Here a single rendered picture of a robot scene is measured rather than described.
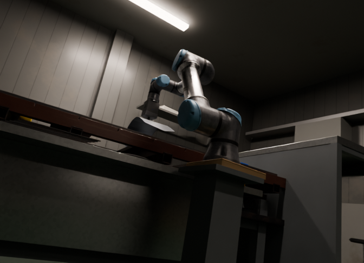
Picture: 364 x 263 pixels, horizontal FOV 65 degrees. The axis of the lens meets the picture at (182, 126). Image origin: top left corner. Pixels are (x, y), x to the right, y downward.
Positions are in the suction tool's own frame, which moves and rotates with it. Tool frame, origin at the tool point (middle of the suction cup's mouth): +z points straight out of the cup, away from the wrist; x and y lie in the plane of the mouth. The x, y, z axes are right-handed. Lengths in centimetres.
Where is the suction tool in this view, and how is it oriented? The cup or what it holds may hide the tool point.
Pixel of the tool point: (147, 124)
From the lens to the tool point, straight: 183.5
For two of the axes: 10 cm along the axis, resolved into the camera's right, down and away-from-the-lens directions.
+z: -1.7, 9.4, -3.1
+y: -8.2, -3.1, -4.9
